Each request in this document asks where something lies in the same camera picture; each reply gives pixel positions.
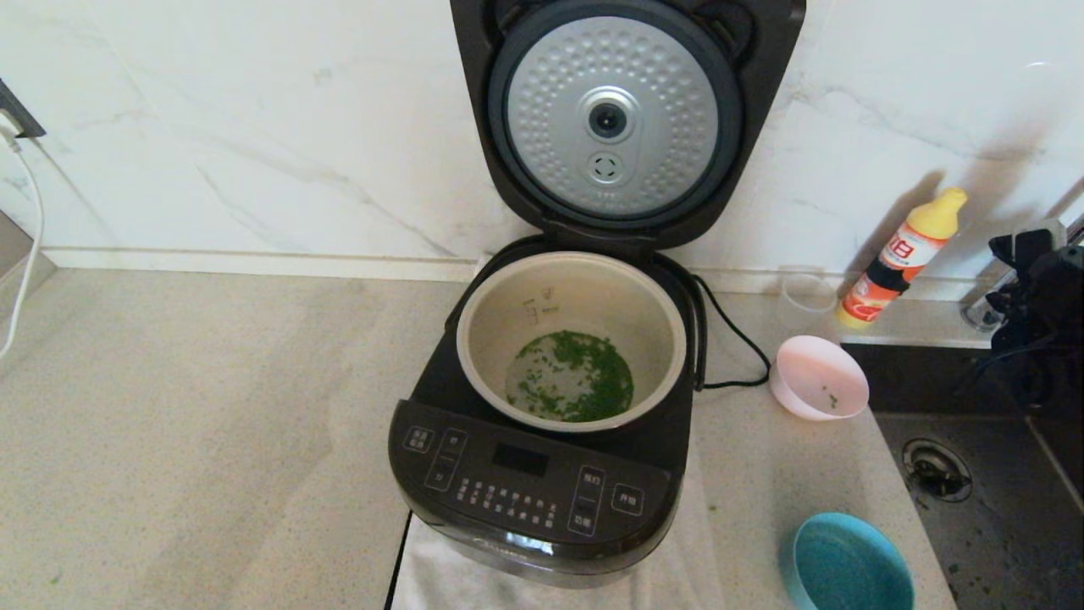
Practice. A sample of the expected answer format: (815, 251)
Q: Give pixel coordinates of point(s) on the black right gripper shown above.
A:
(1050, 296)

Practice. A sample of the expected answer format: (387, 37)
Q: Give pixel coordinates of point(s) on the pink bowl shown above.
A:
(804, 373)

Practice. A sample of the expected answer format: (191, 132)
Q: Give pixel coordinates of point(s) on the blue bowl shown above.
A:
(847, 568)

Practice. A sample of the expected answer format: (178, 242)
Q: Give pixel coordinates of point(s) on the black rice cooker lid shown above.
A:
(762, 51)

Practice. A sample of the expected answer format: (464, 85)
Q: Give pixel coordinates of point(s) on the cream inner pot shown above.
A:
(584, 292)

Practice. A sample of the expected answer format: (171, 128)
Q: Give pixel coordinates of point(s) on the black rice cooker body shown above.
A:
(525, 483)

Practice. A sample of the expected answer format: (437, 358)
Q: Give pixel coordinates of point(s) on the chrome faucet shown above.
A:
(978, 315)

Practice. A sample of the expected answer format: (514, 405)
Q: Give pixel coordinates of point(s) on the orange yellow detergent bottle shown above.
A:
(898, 254)

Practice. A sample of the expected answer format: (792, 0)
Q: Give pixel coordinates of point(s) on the steel sink drain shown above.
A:
(936, 468)

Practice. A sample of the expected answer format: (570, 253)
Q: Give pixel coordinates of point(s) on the steel sink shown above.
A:
(999, 525)

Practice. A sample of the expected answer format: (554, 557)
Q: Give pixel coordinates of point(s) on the clear glass cup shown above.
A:
(804, 292)

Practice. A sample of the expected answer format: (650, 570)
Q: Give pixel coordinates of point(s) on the white cloth mat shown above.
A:
(440, 585)

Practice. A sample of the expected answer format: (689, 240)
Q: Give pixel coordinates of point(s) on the black strip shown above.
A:
(396, 568)

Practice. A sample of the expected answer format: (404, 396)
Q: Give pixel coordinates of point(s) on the grey wall outlet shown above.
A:
(17, 114)

